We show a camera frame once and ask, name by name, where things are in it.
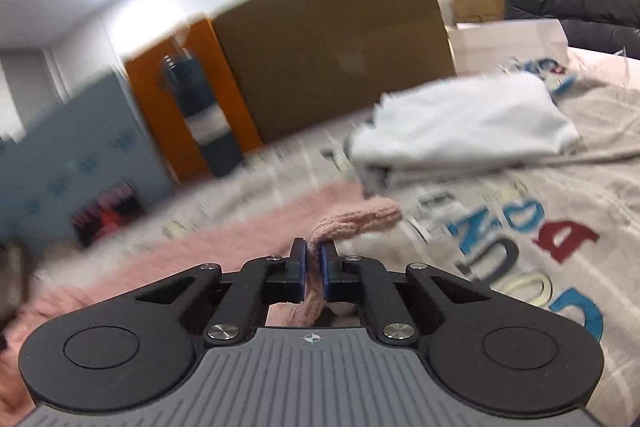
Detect small brown cardboard box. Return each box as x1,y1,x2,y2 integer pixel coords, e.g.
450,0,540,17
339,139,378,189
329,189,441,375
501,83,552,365
450,0,506,24

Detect pink knitted sweater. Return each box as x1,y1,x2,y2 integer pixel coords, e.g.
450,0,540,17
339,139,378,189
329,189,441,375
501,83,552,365
0,182,404,419

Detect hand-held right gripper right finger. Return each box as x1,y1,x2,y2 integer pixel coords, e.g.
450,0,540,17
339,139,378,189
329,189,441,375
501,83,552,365
320,241,493,348

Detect white box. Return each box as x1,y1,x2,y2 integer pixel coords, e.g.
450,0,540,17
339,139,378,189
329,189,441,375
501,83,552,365
445,19,570,76

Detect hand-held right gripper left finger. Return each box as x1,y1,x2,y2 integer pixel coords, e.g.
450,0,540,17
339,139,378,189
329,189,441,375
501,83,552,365
134,238,307,349

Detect grey-blue partition panel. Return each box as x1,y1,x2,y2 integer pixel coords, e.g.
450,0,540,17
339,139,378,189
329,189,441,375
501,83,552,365
0,70,174,248

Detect dark grey sofa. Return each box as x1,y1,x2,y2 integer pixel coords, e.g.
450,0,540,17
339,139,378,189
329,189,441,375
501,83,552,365
503,0,640,60

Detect large brown cardboard box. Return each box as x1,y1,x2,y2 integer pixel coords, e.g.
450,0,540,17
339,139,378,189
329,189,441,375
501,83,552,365
210,0,457,146

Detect folded white cloth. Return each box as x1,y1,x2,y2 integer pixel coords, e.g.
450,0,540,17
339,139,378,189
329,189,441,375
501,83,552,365
347,73,582,200

